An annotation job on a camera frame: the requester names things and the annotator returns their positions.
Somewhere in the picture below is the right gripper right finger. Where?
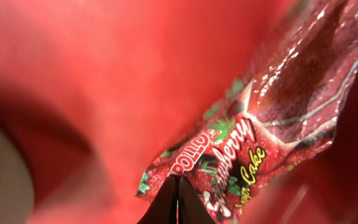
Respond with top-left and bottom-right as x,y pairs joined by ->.
178,177 -> 215,224

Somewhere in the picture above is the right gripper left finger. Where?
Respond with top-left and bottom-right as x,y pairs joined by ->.
137,177 -> 178,224

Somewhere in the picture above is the red snack wrapper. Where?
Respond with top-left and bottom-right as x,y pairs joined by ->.
136,0 -> 358,223

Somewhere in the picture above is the green bowl with food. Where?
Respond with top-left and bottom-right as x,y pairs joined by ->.
0,128 -> 34,224

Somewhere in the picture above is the red plastic tray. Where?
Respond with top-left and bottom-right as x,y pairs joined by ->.
0,0 -> 358,224

